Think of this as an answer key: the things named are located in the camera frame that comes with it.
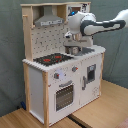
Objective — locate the wooden toy kitchen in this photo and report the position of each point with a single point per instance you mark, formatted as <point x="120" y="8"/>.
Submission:
<point x="40" y="84"/>

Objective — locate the white toy microwave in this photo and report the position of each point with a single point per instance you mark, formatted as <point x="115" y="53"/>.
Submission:
<point x="84" y="7"/>

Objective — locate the toy oven door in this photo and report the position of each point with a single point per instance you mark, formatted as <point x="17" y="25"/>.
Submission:
<point x="64" y="96"/>

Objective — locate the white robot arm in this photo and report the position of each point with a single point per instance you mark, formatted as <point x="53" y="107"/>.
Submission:
<point x="82" y="27"/>

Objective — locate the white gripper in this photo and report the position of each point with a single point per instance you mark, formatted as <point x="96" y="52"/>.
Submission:
<point x="78" y="40"/>

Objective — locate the red stove knob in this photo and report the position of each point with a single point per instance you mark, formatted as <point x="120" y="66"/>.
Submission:
<point x="74" y="69"/>
<point x="56" y="75"/>

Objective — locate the black toy stovetop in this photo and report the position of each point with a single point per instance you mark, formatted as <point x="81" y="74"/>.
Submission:
<point x="52" y="59"/>

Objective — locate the grey range hood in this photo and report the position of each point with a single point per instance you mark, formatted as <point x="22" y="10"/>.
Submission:
<point x="48" y="18"/>

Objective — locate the small metal pot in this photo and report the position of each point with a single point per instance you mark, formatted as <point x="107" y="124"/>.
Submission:
<point x="74" y="50"/>

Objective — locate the right red stove knob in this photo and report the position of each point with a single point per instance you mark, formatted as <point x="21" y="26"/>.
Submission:
<point x="74" y="69"/>

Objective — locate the left red stove knob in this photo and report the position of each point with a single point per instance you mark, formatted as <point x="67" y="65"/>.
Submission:
<point x="56" y="75"/>

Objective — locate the grey ice dispenser panel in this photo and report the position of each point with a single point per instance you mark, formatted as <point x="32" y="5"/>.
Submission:
<point x="91" y="73"/>

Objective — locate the grey fridge door handle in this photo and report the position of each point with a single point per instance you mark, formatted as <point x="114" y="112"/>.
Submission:
<point x="84" y="83"/>

